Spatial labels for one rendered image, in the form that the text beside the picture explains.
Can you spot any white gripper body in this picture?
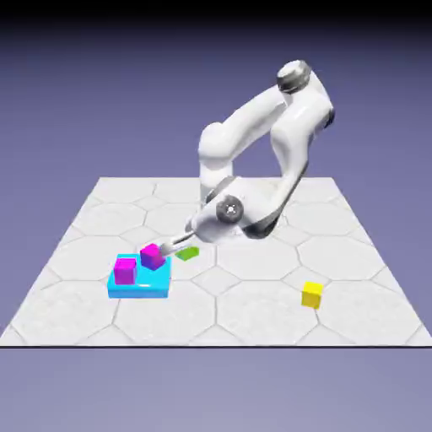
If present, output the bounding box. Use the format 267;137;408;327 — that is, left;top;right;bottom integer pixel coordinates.
170;230;197;253

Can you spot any small magenta cube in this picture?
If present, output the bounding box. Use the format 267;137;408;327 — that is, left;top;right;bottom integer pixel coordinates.
139;243;167;272
113;257;138;286

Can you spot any small green cube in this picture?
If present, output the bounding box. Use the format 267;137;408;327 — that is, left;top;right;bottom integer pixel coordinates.
174;246;201;262

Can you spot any small yellow cube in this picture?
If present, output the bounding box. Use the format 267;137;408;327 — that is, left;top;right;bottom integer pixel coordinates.
300;281;325;311

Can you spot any large cyan box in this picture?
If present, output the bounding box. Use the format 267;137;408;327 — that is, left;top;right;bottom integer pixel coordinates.
106;253;172;300

